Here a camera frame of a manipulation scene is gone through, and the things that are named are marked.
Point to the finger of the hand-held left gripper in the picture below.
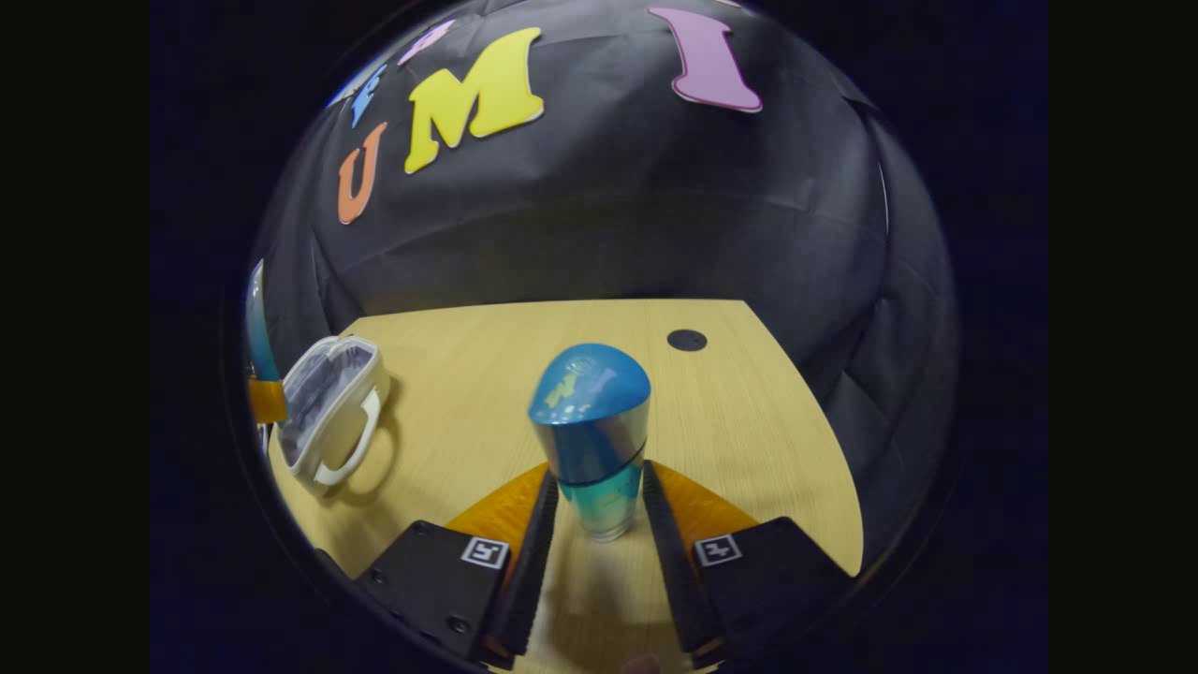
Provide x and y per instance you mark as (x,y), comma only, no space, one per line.
(268,400)

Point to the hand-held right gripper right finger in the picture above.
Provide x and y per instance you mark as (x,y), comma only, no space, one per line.
(669,571)

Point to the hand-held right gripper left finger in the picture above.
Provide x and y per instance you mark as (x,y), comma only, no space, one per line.
(529,571)

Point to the white suitcase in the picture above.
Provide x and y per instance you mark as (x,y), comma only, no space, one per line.
(323,412)

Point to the blue white tube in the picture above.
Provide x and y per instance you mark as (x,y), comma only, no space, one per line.
(259,328)

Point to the blue capped bottle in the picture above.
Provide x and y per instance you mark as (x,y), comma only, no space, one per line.
(590,412)

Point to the black table grommet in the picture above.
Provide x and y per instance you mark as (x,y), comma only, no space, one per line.
(686,340)

